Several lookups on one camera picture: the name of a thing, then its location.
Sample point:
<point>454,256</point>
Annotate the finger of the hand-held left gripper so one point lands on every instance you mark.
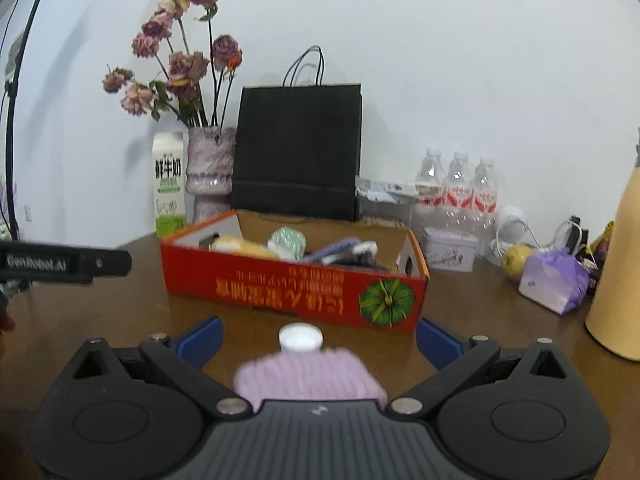
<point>112,263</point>

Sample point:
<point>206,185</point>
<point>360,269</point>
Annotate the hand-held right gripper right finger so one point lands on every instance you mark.
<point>437,345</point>

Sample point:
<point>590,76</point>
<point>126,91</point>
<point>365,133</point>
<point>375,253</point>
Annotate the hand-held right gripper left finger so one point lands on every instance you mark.
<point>201,342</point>

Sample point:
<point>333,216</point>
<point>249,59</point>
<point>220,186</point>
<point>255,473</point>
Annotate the red cardboard box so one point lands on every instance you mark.
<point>280,285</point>

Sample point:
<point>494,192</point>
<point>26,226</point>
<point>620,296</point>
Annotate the yellow white plush toy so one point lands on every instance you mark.
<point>245,248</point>

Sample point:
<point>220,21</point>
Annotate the purple knit hot water bottle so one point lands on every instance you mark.
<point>305,370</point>

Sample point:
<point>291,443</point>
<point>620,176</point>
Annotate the white glove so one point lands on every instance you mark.
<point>365,249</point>

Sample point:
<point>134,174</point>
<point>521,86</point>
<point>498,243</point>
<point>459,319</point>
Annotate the iridescent plastic bag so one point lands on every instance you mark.
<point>287,241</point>

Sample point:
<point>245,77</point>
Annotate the white green milk carton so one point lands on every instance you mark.
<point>167,185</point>

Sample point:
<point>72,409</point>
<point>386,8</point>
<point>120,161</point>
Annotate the white patterned tin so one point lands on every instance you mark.
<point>450,250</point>

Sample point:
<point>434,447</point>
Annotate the black light stand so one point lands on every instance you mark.
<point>9,160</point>

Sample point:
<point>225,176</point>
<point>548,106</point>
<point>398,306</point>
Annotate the purple tissue pack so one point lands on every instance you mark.
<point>550,280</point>

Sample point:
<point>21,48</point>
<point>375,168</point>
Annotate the purple ceramic vase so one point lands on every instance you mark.
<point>210,160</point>

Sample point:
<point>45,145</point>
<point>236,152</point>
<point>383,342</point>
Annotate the small white fan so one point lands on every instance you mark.
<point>510,220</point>

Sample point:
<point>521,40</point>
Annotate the clear jar of seeds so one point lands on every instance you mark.
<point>385,210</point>

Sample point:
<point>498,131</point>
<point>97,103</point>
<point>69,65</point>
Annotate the flat white carton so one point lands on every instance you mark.
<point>385,187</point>

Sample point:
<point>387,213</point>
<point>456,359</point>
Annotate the clear water bottle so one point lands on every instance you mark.
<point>459,175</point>
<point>485,180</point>
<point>430,170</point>

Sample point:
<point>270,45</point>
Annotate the black power adapter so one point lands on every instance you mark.
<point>576,222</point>

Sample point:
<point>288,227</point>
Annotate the yellow thermos jug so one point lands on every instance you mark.
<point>620,285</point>

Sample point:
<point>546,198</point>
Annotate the colourful snack packet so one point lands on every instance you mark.
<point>602,245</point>

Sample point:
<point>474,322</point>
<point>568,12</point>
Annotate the dried pink rose bouquet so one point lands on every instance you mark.
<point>187,67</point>

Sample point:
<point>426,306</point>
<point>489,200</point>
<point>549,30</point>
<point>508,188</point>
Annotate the black paper bag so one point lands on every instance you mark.
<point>297,145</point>

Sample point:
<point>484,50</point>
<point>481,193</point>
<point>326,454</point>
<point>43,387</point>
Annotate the white wall outlet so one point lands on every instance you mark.
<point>28,212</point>

